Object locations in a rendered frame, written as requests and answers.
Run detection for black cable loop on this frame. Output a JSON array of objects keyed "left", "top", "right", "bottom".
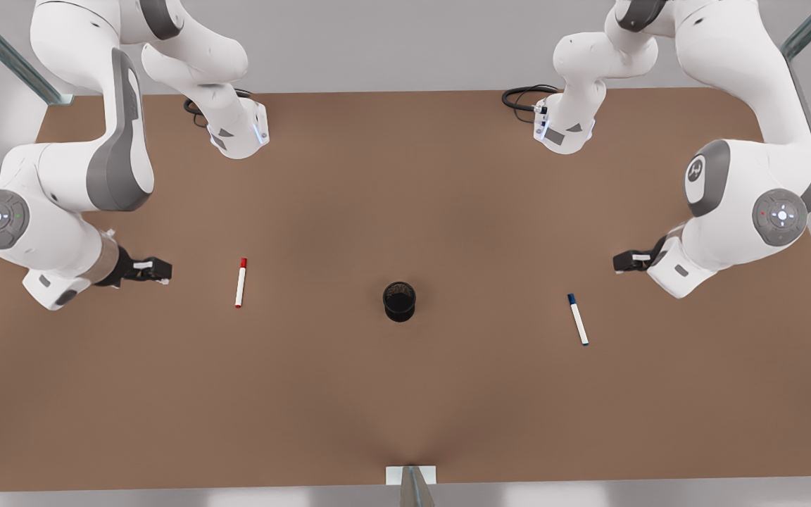
[
  {"left": 183, "top": 88, "right": 254, "bottom": 129},
  {"left": 501, "top": 84, "right": 562, "bottom": 125}
]

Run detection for silver frame post with foot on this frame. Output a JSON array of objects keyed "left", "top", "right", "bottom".
[{"left": 386, "top": 465, "right": 437, "bottom": 507}]

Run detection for black mesh pen cup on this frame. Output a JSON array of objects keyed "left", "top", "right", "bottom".
[{"left": 382, "top": 281, "right": 417, "bottom": 323}]

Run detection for white marker with blue cap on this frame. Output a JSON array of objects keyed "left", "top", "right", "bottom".
[{"left": 566, "top": 293, "right": 590, "bottom": 346}]

